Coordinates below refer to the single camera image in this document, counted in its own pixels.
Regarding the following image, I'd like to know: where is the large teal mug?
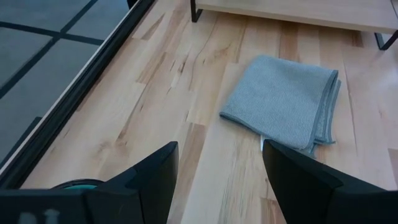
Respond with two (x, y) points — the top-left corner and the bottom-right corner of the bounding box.
(51, 179), (105, 190)

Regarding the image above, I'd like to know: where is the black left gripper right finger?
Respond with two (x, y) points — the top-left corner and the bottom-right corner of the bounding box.
(262, 139), (398, 224)

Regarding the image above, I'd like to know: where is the black aluminium table frame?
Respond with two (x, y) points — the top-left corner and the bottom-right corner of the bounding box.
(0, 0), (156, 190)

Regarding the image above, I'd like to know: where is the wooden shelf with black brackets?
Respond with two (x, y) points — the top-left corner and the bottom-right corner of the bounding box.
(190, 0), (398, 51)

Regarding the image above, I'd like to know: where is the folded grey cloth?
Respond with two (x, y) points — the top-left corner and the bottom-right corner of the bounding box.
(219, 55), (342, 156)

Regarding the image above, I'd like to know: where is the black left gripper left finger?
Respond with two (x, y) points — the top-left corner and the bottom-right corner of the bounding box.
(84, 141), (180, 224)

